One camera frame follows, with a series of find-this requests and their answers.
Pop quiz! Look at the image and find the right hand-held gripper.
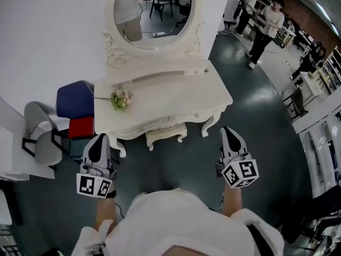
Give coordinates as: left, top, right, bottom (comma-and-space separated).
216, 126, 259, 189

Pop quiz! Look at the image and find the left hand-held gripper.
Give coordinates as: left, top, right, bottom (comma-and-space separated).
76, 133, 118, 199

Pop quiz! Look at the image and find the cream upholstered stool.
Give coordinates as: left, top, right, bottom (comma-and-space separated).
145, 123, 189, 151

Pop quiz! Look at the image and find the white dressing table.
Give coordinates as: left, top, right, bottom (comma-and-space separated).
93, 0, 234, 158

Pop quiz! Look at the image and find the person's right forearm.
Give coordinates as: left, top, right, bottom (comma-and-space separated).
222, 184, 243, 218

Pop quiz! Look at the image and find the person's left forearm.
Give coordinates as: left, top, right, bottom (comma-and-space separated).
95, 196, 118, 230

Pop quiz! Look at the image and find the red box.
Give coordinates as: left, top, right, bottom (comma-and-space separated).
68, 116, 95, 139

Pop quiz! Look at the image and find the blue padded chair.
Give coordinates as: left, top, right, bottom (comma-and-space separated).
55, 81, 95, 119

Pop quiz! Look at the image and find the artificial flower bouquet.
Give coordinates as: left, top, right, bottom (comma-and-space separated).
93, 85, 134, 111

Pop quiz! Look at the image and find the white side table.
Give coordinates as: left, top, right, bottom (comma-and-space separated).
0, 97, 55, 181

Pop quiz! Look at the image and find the white shelving unit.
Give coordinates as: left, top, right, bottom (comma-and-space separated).
291, 110, 341, 198

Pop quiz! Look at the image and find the person's white shirt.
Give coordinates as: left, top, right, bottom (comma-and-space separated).
71, 189, 286, 256

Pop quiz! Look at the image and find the white low cabinet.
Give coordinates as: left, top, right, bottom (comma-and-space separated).
289, 70, 331, 103

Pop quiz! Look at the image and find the black mesh office chair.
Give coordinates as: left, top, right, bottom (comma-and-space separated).
275, 188, 341, 246

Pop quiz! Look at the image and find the black frame chair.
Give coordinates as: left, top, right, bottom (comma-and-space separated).
282, 86, 310, 121

